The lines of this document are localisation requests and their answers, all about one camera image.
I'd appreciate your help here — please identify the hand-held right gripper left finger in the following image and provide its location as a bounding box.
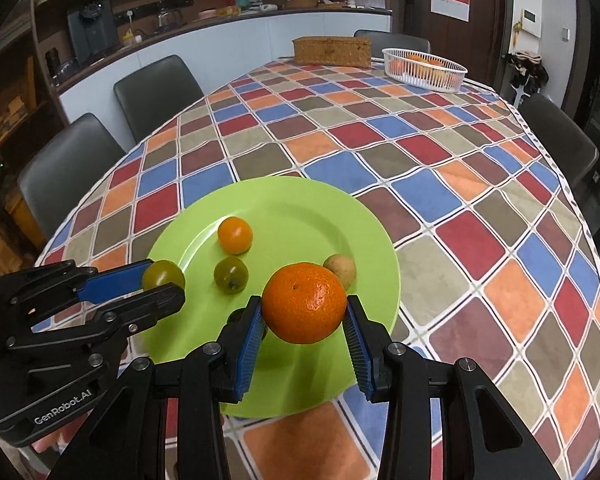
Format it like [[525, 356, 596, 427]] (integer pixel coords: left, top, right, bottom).
[[45, 295, 267, 480]]

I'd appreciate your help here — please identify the woven wicker box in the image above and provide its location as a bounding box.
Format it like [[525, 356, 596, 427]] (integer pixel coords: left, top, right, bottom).
[[292, 36, 372, 68]]

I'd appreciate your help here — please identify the tan round fruit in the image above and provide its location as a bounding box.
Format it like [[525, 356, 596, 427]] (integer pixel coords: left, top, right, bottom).
[[322, 254, 357, 291]]

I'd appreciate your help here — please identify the colourful checked tablecloth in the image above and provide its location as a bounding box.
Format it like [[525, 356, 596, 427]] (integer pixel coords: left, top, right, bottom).
[[32, 55, 600, 480]]

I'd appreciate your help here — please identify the dark wooden display cabinet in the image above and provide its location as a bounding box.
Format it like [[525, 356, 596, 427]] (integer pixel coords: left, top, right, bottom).
[[0, 10, 46, 161]]

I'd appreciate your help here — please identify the green tomato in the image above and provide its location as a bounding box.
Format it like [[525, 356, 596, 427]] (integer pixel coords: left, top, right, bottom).
[[141, 259, 186, 292], [213, 256, 249, 294]]

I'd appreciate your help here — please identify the orange mandarin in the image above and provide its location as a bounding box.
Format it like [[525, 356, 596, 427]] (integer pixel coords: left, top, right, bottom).
[[261, 262, 348, 346]]

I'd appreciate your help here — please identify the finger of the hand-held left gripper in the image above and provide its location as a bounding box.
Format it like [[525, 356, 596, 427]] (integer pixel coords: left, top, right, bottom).
[[7, 282, 186, 349], [0, 258, 154, 312]]

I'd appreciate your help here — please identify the black and white bag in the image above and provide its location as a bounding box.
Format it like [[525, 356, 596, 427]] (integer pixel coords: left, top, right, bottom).
[[502, 50, 550, 96]]

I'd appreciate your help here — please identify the white wall intercom panel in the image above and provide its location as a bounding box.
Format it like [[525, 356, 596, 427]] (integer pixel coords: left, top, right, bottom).
[[522, 9, 543, 37]]

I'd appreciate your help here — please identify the dark leather chair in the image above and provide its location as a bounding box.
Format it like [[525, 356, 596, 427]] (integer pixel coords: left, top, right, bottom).
[[519, 94, 600, 188], [113, 55, 206, 143], [17, 112, 128, 243], [353, 29, 431, 56]]

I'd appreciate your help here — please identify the green plate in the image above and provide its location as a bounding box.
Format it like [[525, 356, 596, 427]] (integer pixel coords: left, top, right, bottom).
[[141, 176, 402, 418]]

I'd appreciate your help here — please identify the white kitchen counter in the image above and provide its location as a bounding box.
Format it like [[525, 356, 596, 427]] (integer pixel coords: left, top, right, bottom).
[[55, 7, 395, 126]]

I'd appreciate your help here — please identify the dark brown door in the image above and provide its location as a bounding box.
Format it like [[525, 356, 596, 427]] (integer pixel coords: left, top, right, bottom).
[[397, 0, 506, 86]]

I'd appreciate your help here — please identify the small orange tomato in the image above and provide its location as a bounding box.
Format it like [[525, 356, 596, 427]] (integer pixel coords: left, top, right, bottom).
[[217, 216, 254, 255]]

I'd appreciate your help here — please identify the white plastic basket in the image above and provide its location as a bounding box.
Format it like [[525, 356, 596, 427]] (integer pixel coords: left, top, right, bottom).
[[381, 48, 469, 93]]

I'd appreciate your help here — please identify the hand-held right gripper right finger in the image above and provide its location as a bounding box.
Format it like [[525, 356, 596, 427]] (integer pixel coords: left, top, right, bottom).
[[342, 296, 563, 480]]

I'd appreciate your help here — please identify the black power strip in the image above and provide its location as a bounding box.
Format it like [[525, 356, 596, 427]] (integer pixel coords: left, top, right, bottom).
[[115, 0, 193, 16]]

